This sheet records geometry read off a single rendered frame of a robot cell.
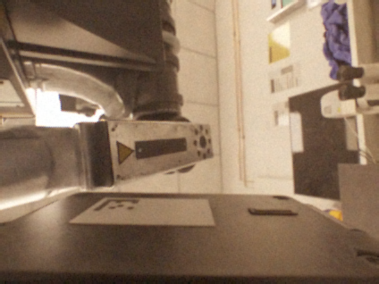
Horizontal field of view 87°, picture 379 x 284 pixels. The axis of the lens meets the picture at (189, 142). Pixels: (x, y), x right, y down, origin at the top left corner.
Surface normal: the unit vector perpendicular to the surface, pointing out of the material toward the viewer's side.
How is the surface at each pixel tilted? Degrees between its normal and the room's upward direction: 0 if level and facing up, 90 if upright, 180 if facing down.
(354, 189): 86
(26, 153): 154
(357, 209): 86
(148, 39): 180
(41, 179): 147
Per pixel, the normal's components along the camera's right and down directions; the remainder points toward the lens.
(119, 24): 0.55, -0.07
